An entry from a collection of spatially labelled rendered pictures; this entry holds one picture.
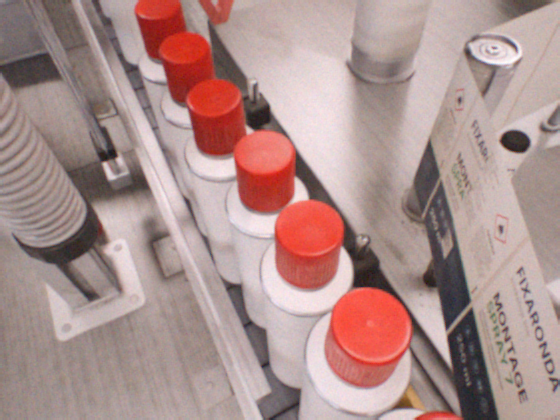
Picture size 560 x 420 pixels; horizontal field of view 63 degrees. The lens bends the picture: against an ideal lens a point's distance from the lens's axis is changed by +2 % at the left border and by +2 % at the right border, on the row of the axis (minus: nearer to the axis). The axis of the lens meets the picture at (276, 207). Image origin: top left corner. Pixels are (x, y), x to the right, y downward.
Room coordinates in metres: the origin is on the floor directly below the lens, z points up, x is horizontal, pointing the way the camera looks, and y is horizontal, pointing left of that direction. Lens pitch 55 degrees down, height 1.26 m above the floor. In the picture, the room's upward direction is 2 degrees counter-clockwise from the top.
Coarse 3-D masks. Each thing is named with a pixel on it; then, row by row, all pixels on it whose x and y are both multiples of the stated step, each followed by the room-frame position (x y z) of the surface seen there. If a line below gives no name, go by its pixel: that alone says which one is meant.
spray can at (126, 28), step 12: (108, 0) 0.50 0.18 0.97; (120, 0) 0.50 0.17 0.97; (132, 0) 0.50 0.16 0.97; (120, 12) 0.50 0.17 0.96; (132, 12) 0.50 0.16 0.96; (120, 24) 0.50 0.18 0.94; (132, 24) 0.50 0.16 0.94; (120, 36) 0.50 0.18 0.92; (132, 36) 0.50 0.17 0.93; (132, 48) 0.50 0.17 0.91; (144, 48) 0.50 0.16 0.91; (132, 60) 0.50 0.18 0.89
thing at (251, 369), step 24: (96, 24) 0.47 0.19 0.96; (120, 72) 0.39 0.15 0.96; (144, 120) 0.31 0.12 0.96; (144, 144) 0.28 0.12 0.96; (168, 168) 0.25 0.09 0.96; (168, 192) 0.23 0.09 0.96; (192, 240) 0.18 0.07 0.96; (216, 288) 0.14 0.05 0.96; (240, 336) 0.10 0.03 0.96; (240, 360) 0.09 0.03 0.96; (264, 384) 0.07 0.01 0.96
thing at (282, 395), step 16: (112, 32) 0.58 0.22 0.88; (128, 64) 0.51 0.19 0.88; (144, 96) 0.44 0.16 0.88; (144, 112) 0.41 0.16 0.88; (160, 144) 0.36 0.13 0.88; (240, 288) 0.18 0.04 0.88; (240, 304) 0.16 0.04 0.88; (240, 320) 0.15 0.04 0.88; (256, 336) 0.13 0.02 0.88; (256, 352) 0.12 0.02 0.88; (272, 384) 0.09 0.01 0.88; (272, 400) 0.08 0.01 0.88; (288, 400) 0.08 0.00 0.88; (272, 416) 0.07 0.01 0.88; (288, 416) 0.07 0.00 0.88
